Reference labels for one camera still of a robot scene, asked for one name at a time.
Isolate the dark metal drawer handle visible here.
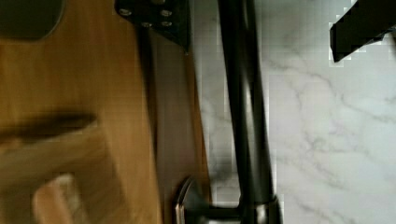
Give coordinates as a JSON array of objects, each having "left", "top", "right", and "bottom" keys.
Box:
[{"left": 173, "top": 0, "right": 283, "bottom": 224}]

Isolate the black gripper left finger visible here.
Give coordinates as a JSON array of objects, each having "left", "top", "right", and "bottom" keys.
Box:
[{"left": 114, "top": 0, "right": 191, "bottom": 52}]

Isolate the wooden drawer box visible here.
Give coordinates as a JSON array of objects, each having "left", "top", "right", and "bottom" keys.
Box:
[{"left": 1, "top": 0, "right": 208, "bottom": 224}]

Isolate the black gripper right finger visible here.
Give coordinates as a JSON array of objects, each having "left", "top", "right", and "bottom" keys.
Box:
[{"left": 330, "top": 0, "right": 396, "bottom": 63}]

